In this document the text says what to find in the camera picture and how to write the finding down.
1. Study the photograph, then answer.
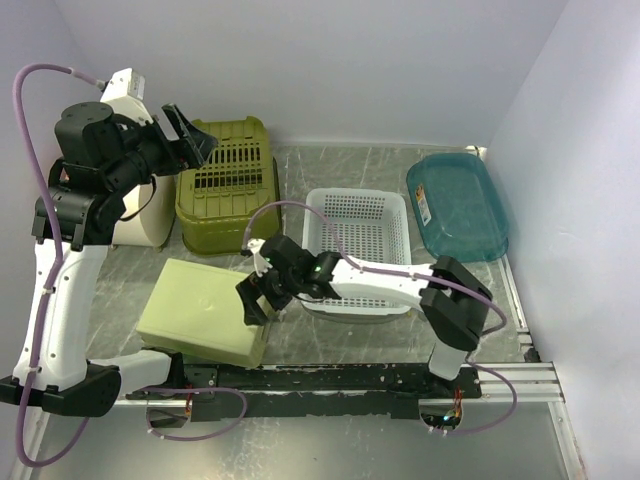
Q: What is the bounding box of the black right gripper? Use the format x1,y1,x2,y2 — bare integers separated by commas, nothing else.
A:
236,263,300,326

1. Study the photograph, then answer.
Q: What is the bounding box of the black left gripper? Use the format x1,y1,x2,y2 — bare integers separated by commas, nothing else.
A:
106,101,220,195

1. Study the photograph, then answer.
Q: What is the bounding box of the pale yellow perforated basket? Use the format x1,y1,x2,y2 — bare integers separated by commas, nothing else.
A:
136,259,269,368

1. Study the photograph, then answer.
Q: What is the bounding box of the olive green plastic tub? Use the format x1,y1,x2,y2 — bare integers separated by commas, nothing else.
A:
175,116,280,256

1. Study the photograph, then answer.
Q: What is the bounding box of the white plastic tray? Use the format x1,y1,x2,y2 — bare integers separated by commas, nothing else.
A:
302,188,411,324

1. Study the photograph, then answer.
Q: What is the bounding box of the translucent blue plastic container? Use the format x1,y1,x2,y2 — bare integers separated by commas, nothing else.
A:
406,153,509,263

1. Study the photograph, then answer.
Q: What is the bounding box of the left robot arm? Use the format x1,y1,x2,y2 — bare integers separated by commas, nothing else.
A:
1,102,218,418

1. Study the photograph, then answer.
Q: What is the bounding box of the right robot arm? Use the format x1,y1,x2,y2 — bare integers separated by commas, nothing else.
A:
236,235,492,398

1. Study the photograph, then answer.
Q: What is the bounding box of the beige cylindrical roll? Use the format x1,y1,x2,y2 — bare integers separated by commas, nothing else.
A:
112,176,176,248

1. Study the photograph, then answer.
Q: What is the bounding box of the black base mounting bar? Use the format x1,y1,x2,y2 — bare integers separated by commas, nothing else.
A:
124,362,483,422

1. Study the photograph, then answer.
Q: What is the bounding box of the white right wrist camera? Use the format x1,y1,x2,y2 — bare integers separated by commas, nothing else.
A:
241,238,272,277

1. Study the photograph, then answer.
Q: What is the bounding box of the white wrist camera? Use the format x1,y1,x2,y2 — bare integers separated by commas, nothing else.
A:
100,68,154,125
241,238,272,277

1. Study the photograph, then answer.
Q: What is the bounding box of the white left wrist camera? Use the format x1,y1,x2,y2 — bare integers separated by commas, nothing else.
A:
100,68,154,125

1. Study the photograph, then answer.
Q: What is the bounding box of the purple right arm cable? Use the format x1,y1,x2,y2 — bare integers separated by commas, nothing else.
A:
242,200,518,437

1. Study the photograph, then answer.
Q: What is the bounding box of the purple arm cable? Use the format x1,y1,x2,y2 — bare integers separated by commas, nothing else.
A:
242,200,518,437
11,63,248,468

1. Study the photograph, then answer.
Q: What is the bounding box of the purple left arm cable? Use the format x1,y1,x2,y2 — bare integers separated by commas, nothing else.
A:
11,63,248,468

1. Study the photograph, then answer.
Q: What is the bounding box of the aluminium front frame rail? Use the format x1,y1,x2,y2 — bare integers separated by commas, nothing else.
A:
8,363,585,479

